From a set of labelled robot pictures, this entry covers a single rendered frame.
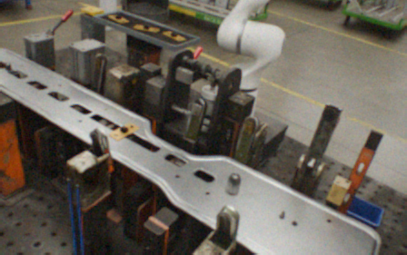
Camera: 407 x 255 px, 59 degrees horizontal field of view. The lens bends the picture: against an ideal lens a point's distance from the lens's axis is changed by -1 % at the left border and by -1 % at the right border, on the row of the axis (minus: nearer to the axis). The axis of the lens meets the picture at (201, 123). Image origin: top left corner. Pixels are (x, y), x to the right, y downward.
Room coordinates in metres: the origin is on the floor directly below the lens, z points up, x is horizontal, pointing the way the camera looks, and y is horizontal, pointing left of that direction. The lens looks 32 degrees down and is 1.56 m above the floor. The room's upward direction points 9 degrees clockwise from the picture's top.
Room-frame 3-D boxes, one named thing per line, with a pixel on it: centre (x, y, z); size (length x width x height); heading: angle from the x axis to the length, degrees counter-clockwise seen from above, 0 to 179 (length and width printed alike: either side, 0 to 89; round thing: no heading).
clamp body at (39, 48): (1.23, 0.64, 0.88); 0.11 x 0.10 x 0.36; 151
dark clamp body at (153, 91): (0.99, 0.14, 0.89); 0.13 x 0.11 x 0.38; 151
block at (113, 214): (0.81, 0.20, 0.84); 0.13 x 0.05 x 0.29; 151
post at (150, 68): (1.03, 0.18, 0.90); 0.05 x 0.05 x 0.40; 61
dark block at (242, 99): (0.88, -0.10, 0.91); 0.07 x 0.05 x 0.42; 151
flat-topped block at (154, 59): (1.20, 0.24, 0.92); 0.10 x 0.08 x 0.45; 61
